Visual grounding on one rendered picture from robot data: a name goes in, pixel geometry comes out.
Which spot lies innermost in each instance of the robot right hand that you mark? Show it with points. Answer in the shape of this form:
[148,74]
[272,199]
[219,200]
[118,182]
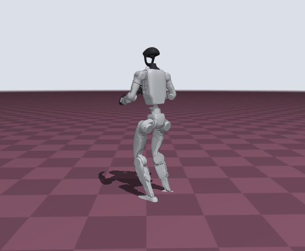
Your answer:
[140,90]

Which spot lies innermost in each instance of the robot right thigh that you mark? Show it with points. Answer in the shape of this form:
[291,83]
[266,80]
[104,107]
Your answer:
[156,142]

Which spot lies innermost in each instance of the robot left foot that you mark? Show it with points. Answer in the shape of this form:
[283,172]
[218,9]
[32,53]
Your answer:
[153,199]

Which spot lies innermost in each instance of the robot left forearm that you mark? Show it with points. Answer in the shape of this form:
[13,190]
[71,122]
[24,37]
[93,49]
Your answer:
[125,100]

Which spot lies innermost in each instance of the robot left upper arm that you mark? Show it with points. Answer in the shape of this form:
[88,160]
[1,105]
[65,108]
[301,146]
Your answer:
[139,76]

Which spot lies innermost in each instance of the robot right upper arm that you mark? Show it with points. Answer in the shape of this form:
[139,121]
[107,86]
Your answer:
[169,86]

